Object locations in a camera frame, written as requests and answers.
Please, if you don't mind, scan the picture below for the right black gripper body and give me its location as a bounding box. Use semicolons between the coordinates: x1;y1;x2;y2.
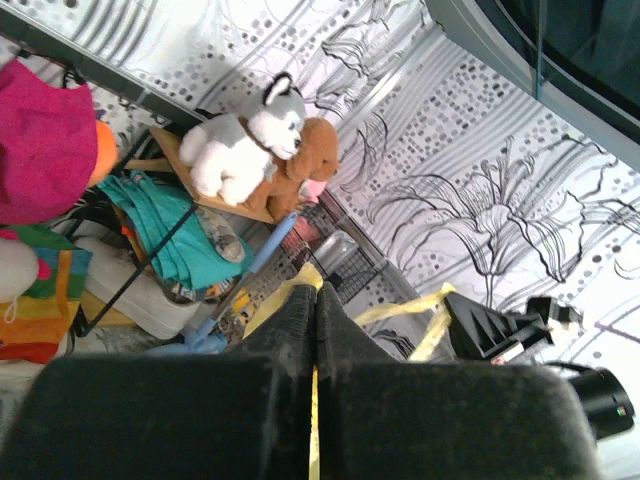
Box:
506;296;585;364

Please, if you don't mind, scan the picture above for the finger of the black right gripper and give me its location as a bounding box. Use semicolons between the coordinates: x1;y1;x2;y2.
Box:
444;292;530;360

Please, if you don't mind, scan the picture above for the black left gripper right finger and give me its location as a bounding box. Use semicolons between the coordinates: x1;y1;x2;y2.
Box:
315;285;600;479

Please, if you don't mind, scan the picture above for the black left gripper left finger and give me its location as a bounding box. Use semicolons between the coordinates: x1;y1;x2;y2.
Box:
1;285;317;479

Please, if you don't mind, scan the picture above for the blue floor squeegee mop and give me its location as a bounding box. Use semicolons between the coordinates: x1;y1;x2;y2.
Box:
144;212;301;356

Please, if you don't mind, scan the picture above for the yellow plastic trash bag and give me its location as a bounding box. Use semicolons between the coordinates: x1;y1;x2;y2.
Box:
243;262;455;479

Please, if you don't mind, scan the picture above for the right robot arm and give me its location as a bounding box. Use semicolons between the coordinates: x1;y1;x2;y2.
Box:
443;292;635;440

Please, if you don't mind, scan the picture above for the rainbow striped bag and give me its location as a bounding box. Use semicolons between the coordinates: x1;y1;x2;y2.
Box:
1;225;92;364

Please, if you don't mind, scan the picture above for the magenta fabric bag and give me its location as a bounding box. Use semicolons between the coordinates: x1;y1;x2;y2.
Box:
1;59;97;225

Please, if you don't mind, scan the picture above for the silver foil pouch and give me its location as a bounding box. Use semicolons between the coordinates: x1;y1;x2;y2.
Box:
313;230;358;276

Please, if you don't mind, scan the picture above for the grey patterned sock roll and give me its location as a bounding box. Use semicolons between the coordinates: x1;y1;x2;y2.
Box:
195;206;245;264

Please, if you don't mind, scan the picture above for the white storage box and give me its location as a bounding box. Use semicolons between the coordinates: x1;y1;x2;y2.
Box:
75;237;199;340

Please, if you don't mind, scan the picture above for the teal folded cloth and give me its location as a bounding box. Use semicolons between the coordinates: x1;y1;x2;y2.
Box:
97;169;254;291

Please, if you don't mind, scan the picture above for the brown teddy bear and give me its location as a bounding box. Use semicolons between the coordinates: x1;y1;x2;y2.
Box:
243;117;339;223

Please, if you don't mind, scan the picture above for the white husky plush dog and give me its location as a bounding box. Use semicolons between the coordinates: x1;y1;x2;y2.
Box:
179;72;306;206

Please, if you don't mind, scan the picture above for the pink white plush doll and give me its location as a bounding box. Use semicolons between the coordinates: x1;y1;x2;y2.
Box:
0;230;52;303

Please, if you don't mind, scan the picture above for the orange plush toy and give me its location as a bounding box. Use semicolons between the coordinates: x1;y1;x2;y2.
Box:
88;120;118;187

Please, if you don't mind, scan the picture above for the black wire basket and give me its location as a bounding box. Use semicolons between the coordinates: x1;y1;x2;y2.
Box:
281;203;385;304

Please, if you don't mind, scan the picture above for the wooden shelf with black frame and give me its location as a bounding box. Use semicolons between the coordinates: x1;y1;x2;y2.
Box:
73;127;298;337

